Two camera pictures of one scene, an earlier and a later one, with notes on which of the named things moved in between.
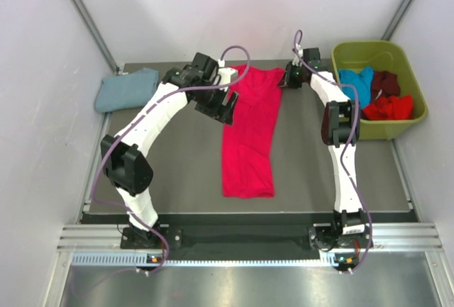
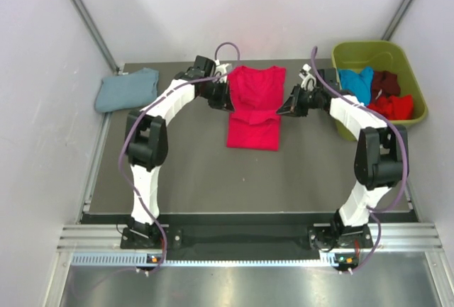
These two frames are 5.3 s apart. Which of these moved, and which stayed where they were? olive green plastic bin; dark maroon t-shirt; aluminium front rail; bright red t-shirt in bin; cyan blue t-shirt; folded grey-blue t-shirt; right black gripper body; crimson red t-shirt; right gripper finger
Moved: crimson red t-shirt; right gripper finger; right black gripper body
Stayed: aluminium front rail; dark maroon t-shirt; folded grey-blue t-shirt; olive green plastic bin; bright red t-shirt in bin; cyan blue t-shirt
